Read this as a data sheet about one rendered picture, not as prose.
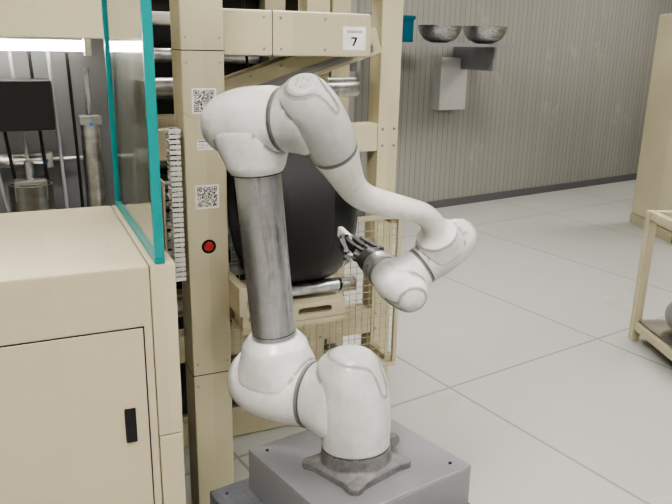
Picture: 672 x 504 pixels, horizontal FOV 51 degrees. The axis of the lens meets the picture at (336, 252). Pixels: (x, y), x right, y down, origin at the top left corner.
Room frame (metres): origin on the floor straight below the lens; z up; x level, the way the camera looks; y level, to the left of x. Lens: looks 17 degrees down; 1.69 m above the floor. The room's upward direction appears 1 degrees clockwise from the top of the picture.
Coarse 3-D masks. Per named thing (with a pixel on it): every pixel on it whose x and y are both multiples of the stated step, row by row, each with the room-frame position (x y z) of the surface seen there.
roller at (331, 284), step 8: (312, 280) 2.23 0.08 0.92; (320, 280) 2.23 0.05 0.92; (328, 280) 2.24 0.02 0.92; (336, 280) 2.24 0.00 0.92; (296, 288) 2.18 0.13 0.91; (304, 288) 2.19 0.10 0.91; (312, 288) 2.20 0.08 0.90; (320, 288) 2.21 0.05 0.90; (328, 288) 2.22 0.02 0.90; (336, 288) 2.24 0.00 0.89
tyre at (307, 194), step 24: (288, 168) 2.07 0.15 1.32; (312, 168) 2.10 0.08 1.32; (288, 192) 2.04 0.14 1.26; (312, 192) 2.07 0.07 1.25; (336, 192) 2.10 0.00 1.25; (288, 216) 2.03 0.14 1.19; (312, 216) 2.06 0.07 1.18; (336, 216) 2.09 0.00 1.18; (240, 240) 2.38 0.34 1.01; (288, 240) 2.04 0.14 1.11; (312, 240) 2.07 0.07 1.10; (336, 240) 2.11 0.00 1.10; (312, 264) 2.12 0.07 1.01; (336, 264) 2.16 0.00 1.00
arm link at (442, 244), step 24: (336, 168) 1.41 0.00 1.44; (360, 168) 1.46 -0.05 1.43; (360, 192) 1.48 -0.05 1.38; (384, 192) 1.55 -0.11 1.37; (384, 216) 1.57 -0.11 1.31; (408, 216) 1.59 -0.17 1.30; (432, 216) 1.63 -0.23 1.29; (432, 240) 1.66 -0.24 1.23; (456, 240) 1.68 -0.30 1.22; (432, 264) 1.67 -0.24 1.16; (456, 264) 1.70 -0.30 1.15
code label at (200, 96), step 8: (192, 88) 2.12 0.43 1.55; (200, 88) 2.13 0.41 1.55; (208, 88) 2.14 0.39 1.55; (192, 96) 2.12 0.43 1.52; (200, 96) 2.13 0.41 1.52; (208, 96) 2.14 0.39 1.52; (192, 104) 2.12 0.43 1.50; (200, 104) 2.13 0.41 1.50; (192, 112) 2.12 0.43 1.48; (200, 112) 2.13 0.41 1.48
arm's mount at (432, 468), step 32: (256, 448) 1.48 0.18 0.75; (288, 448) 1.47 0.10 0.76; (320, 448) 1.47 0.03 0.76; (416, 448) 1.46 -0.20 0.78; (256, 480) 1.44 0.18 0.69; (288, 480) 1.33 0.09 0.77; (320, 480) 1.33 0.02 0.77; (384, 480) 1.32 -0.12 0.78; (416, 480) 1.32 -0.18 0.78; (448, 480) 1.34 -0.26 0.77
